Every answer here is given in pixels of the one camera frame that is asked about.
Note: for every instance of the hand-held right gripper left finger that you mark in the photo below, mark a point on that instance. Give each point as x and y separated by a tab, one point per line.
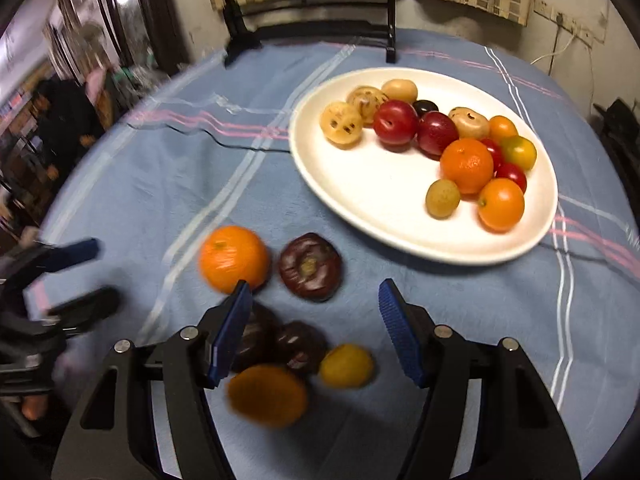
232	330

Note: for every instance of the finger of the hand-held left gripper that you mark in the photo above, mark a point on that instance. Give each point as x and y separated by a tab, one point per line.
75	251
85	305

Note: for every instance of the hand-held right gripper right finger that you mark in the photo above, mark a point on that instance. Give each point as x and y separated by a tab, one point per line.
400	330

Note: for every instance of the dark purple mangosteen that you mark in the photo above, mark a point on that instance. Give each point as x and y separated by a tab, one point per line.
260	332
300	347
310	267

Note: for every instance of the small yellow fruit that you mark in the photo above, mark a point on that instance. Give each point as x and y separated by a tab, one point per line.
346	365

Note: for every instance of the orange mandarin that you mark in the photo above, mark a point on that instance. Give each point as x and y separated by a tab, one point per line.
234	259
267	395
466	166

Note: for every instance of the white oval plate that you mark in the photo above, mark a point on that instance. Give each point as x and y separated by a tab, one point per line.
380	195

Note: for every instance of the tan green longan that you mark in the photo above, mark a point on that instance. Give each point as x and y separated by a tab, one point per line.
443	198

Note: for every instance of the smooth orange fruit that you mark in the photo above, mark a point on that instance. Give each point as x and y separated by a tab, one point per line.
501	205

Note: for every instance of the red cherry tomato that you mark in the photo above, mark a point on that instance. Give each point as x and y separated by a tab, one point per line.
497	154
511	176

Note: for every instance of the red apple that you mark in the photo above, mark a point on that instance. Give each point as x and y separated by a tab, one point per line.
437	132

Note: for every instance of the red plum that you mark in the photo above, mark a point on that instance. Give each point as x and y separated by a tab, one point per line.
395	122

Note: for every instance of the yellow green tomato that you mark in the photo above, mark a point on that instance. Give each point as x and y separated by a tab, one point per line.
520	152

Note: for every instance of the small black round fruit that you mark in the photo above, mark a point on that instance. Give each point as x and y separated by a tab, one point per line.
425	106

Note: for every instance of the small orange fruit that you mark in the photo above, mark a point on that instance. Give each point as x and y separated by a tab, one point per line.
502	129

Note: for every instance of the smooth tan round fruit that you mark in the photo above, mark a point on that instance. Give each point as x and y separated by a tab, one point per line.
400	90

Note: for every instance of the person's left hand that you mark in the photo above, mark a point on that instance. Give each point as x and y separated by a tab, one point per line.
32	407

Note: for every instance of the blue checked tablecloth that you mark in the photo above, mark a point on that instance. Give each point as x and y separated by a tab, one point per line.
150	185

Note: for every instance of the dark wooden cabinet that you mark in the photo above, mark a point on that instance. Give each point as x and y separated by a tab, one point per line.
145	10

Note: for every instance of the white power strip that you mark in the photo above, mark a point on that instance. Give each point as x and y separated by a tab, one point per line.
580	30

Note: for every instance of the white wall socket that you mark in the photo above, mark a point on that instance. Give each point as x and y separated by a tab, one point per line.
544	7

